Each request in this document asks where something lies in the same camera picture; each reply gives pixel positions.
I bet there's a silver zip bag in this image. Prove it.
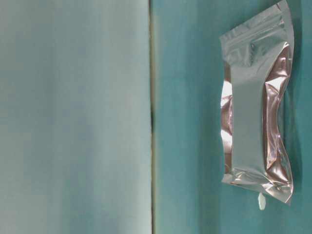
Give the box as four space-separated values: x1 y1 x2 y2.
220 0 294 203

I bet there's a white tape mark middle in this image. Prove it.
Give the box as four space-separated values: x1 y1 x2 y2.
258 209 265 225

